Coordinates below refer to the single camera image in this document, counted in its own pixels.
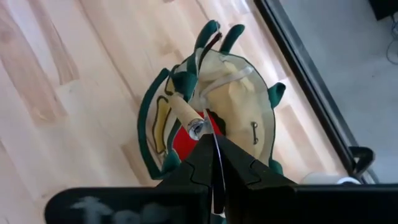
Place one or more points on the cream green gardening tool bag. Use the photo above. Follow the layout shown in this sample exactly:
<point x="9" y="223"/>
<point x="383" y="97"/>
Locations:
<point x="239" y="102"/>

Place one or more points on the black computer case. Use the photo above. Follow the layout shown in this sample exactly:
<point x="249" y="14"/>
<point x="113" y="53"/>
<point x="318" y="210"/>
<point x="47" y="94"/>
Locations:
<point x="384" y="7"/>

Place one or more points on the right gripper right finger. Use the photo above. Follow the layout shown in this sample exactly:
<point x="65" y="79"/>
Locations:
<point x="264" y="199"/>

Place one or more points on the black aluminium table frame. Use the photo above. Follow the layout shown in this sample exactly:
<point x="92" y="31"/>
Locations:
<point x="300" y="62"/>

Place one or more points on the black curved bracket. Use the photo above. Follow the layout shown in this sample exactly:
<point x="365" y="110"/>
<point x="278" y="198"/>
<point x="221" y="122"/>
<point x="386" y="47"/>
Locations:
<point x="367" y="155"/>

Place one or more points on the red glove black cuff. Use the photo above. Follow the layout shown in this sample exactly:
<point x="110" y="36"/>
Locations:
<point x="183" y="144"/>

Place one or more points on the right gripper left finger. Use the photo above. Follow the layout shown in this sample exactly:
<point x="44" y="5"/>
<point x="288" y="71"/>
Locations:
<point x="186" y="186"/>

